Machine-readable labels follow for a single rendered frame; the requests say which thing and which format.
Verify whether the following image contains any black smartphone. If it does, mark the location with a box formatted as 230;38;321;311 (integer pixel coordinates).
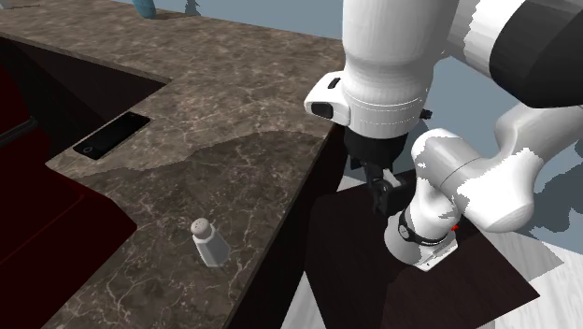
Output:
72;111;152;162

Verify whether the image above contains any grey salt shaker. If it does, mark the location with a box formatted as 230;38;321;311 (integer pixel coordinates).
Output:
190;217;232;268

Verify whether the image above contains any dark robot stand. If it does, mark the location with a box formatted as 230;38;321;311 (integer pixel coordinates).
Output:
303;169;541;329

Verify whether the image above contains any teal vase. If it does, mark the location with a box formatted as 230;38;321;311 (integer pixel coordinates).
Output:
132;0;158;21

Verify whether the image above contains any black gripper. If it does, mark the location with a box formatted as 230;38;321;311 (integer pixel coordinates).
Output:
342;125;409;216

